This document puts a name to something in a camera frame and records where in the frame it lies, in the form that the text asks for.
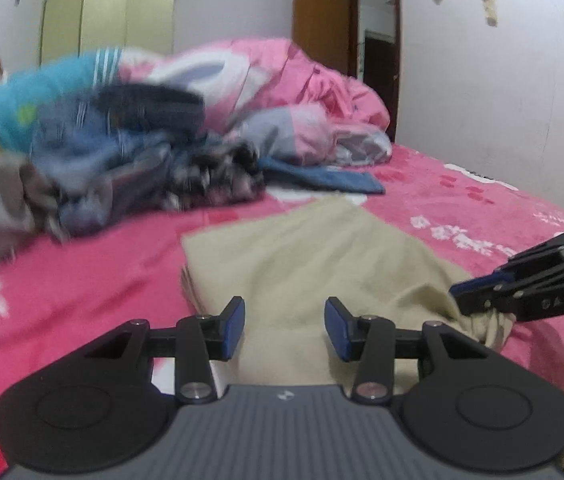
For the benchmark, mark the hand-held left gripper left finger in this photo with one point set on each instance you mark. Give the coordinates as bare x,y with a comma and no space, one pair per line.
234,327

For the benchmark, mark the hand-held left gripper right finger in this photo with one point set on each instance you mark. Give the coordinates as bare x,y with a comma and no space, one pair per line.
337,327

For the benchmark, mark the plaid shirt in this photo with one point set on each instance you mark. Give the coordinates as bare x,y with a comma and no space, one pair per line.
216,170

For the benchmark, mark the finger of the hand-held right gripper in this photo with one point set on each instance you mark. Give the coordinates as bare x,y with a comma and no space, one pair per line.
552,295
482,282

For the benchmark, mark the dark blue jeans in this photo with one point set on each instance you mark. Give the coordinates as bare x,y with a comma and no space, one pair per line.
161,105

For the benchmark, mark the beige pants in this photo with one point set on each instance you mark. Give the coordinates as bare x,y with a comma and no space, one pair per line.
312,260

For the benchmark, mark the wooden door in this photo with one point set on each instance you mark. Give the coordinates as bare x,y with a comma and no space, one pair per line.
319,15

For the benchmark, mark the blue cloth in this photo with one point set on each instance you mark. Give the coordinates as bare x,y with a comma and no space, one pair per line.
327,177

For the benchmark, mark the light blue jeans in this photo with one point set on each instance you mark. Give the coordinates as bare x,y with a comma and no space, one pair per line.
86,160

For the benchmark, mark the pink quilt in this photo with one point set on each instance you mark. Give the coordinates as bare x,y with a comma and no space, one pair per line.
272,75

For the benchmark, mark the grey hoodie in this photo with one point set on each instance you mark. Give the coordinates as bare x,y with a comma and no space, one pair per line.
6,195

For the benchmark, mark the pale yellow wardrobe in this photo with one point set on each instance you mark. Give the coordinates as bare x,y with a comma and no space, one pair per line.
106,20

